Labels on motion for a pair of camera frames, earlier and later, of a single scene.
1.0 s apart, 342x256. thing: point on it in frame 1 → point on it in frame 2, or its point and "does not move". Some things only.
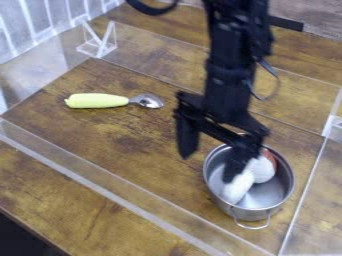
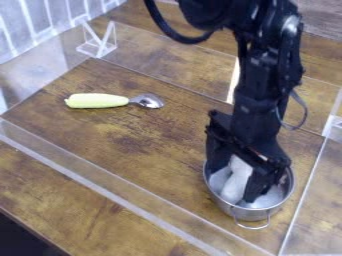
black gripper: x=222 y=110 → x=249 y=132
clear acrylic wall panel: x=316 y=232 does not move
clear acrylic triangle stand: x=94 y=45 does not move
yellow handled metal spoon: x=102 y=100 does not move
